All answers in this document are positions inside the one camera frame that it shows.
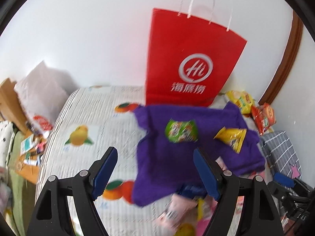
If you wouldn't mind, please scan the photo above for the fruit print table cover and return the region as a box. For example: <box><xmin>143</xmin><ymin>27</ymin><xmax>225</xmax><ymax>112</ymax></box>
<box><xmin>34</xmin><ymin>86</ymin><xmax>271</xmax><ymax>236</ymax></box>

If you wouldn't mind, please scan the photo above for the yellow green snack packet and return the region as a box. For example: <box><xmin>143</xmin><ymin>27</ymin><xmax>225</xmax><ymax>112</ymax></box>
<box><xmin>177</xmin><ymin>222</ymin><xmax>197</xmax><ymax>236</ymax></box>

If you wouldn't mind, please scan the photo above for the red paper bag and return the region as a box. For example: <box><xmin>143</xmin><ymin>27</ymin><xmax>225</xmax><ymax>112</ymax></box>
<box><xmin>145</xmin><ymin>0</ymin><xmax>247</xmax><ymax>107</ymax></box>

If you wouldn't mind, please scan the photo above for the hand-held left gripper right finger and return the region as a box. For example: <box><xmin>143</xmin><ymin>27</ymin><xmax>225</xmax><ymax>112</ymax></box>
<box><xmin>193</xmin><ymin>148</ymin><xmax>282</xmax><ymax>236</ymax></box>

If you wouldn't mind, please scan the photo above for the pale pink snack packet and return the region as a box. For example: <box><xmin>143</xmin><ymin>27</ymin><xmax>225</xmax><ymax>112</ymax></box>
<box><xmin>155</xmin><ymin>193</ymin><xmax>197</xmax><ymax>230</ymax></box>

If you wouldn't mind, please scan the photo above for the red orange chips bag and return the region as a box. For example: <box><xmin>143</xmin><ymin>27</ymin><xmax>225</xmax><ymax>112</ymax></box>
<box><xmin>250</xmin><ymin>102</ymin><xmax>276</xmax><ymax>136</ymax></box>

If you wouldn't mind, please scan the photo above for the brown wooden door frame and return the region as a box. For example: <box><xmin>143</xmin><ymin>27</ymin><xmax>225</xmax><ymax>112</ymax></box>
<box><xmin>257</xmin><ymin>10</ymin><xmax>304</xmax><ymax>106</ymax></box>

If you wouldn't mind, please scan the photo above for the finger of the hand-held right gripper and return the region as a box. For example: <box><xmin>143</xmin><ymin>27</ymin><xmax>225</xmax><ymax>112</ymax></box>
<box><xmin>268</xmin><ymin>182</ymin><xmax>300</xmax><ymax>203</ymax></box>
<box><xmin>274</xmin><ymin>172</ymin><xmax>315</xmax><ymax>195</ymax></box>

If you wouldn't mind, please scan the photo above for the grey plaid cloth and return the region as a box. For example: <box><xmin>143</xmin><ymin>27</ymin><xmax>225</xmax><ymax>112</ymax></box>
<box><xmin>259</xmin><ymin>130</ymin><xmax>302</xmax><ymax>180</ymax></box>

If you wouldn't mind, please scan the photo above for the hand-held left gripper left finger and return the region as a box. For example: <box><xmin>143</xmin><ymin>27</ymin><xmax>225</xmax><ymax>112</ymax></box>
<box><xmin>27</xmin><ymin>147</ymin><xmax>119</xmax><ymax>236</ymax></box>

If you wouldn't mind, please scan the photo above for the pile of paper clutter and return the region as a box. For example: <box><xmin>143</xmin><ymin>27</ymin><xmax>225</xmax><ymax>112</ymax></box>
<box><xmin>20</xmin><ymin>134</ymin><xmax>48</xmax><ymax>168</ymax></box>

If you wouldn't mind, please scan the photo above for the yellow chips bag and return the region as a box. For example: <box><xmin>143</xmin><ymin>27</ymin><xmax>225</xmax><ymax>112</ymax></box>
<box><xmin>226</xmin><ymin>90</ymin><xmax>255</xmax><ymax>115</ymax></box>

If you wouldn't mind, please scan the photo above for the purple towel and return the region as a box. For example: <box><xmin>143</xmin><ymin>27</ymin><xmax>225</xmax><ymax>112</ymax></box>
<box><xmin>130</xmin><ymin>102</ymin><xmax>266</xmax><ymax>207</ymax></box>

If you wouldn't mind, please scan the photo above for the green cloth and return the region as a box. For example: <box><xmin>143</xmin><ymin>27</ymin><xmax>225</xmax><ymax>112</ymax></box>
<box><xmin>5</xmin><ymin>128</ymin><xmax>38</xmax><ymax>236</ymax></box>

